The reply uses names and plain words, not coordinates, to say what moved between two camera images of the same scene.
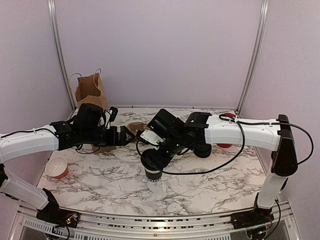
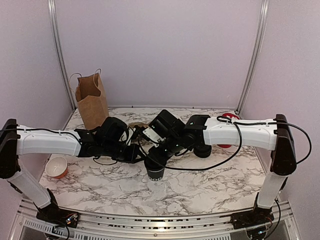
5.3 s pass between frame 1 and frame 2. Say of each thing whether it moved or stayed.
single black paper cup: stayed
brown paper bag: stayed
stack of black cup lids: stayed
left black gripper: moved
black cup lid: moved
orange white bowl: stayed
